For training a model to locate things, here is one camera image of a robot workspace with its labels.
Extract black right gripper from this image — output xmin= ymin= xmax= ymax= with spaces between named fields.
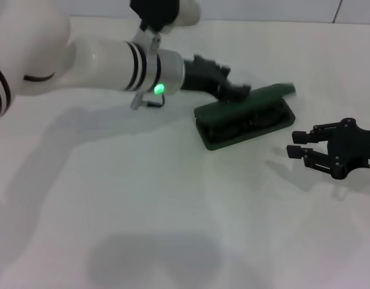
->
xmin=286 ymin=117 xmax=370 ymax=181

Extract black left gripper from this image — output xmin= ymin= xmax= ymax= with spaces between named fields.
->
xmin=180 ymin=54 xmax=252 ymax=104

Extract green glasses case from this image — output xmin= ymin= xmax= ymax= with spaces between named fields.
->
xmin=193 ymin=81 xmax=298 ymax=152

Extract black glasses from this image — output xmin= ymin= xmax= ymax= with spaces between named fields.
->
xmin=208 ymin=109 xmax=287 ymax=143

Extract black cable with silver plug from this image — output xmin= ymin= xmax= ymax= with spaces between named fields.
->
xmin=130 ymin=93 xmax=166 ymax=110

